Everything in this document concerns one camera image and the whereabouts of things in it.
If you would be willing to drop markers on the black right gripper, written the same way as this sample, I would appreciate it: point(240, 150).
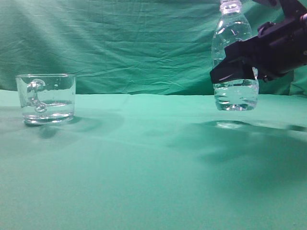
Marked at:
point(277, 49)

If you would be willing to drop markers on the clear plastic water bottle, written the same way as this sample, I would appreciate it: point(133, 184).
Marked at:
point(235, 83)

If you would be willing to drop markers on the green backdrop cloth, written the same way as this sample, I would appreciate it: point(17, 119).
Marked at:
point(113, 46)

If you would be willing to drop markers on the green table cloth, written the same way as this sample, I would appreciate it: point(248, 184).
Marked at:
point(153, 162)

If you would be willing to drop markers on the clear glass mug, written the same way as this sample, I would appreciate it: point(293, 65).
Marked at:
point(46, 98)

